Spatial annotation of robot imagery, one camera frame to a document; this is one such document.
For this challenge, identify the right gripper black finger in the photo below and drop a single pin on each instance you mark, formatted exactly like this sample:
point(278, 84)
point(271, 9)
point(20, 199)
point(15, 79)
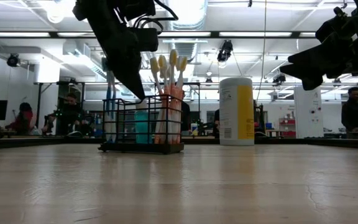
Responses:
point(309, 65)

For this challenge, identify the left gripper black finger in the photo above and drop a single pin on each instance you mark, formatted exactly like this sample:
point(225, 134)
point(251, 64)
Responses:
point(132, 77)

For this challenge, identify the blue mouthwash bottle white cap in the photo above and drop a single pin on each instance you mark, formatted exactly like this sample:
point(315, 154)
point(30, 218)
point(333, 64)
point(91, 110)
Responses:
point(141, 127)

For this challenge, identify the white wipes canister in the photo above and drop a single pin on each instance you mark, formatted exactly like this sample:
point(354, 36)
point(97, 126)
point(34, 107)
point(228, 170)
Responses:
point(236, 112)

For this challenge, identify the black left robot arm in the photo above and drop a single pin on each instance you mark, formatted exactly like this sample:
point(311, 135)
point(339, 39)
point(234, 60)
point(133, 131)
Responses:
point(104, 12)

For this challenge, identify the black ceiling spotlight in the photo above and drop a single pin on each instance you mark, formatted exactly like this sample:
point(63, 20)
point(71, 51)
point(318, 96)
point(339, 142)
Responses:
point(225, 53)
point(12, 60)
point(280, 79)

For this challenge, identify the shelf with red bins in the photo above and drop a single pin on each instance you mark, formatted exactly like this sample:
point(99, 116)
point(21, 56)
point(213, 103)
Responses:
point(287, 124)

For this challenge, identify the person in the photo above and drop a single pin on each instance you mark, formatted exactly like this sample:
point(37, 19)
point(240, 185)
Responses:
point(23, 119)
point(353, 112)
point(186, 116)
point(68, 115)

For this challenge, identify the blue box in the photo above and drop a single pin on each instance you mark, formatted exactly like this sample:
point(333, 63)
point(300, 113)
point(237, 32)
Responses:
point(269, 125)

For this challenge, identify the black monitor stand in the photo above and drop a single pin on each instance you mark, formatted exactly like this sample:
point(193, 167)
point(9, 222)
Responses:
point(261, 119)

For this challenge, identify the black overhead beam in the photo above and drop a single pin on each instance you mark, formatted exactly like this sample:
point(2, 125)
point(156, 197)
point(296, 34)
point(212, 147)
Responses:
point(228, 34)

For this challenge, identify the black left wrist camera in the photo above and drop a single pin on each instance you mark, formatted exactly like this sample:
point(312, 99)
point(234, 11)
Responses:
point(148, 39)

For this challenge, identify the silver air duct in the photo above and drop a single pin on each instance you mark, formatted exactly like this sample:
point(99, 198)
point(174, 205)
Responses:
point(188, 12)

